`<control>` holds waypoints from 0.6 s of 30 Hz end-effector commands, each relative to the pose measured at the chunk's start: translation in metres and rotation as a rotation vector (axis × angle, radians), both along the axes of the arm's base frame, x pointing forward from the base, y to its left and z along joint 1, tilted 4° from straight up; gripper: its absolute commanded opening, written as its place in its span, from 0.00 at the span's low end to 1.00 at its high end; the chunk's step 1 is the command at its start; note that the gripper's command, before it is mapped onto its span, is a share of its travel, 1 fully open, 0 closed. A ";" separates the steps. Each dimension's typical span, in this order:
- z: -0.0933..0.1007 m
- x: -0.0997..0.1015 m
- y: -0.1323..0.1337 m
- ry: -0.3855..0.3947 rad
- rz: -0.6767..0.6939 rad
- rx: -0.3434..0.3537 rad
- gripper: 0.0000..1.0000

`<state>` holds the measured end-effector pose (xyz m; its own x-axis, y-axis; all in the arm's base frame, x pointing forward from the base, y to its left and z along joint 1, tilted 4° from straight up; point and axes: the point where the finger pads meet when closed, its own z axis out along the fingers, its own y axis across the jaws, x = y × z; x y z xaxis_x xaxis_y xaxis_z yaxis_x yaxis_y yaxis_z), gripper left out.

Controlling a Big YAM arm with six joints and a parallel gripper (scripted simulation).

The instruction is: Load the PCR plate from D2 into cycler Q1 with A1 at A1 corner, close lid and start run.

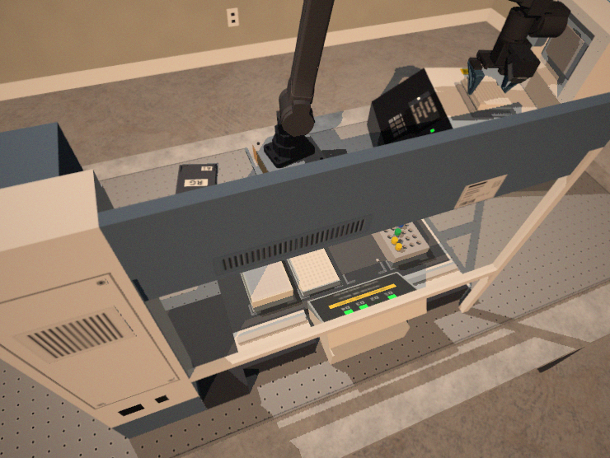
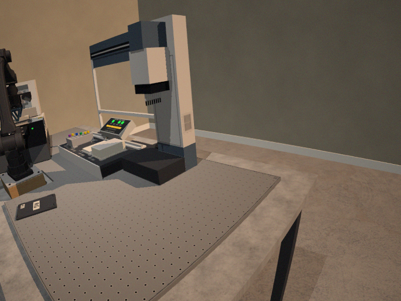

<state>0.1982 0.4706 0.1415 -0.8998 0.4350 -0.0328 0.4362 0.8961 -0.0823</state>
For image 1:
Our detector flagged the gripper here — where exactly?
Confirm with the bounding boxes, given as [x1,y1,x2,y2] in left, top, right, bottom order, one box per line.
[467,32,518,95]

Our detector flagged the beige benchtop instrument with black keypad panel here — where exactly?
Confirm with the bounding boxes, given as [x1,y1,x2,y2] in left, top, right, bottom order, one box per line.
[367,0,610,147]

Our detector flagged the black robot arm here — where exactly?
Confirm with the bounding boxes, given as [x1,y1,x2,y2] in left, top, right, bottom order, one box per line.
[264,0,570,168]

